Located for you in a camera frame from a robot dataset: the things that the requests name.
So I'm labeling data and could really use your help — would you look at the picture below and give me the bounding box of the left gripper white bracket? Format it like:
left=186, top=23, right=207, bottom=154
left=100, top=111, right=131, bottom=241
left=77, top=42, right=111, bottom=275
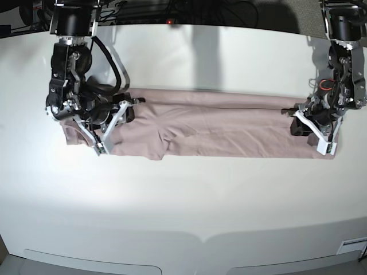
left=281, top=107, right=343, bottom=156

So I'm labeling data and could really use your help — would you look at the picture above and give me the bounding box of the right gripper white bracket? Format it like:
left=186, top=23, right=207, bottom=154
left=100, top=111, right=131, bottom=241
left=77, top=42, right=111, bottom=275
left=73, top=97, right=146, bottom=155

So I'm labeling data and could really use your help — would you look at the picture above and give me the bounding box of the mauve T-shirt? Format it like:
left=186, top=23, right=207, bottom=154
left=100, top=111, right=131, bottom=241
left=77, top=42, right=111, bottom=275
left=58, top=88, right=343, bottom=162

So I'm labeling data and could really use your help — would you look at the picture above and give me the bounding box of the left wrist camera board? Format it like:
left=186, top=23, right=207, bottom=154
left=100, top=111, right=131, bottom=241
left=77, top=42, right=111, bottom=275
left=327, top=142, right=337, bottom=155

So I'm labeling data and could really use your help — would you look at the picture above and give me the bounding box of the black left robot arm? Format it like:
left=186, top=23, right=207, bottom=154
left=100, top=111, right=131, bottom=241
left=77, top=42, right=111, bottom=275
left=281, top=1, right=366, bottom=155

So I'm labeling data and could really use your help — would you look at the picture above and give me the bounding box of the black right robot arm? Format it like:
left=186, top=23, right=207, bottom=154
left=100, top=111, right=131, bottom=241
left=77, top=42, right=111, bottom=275
left=45, top=1, right=145, bottom=155

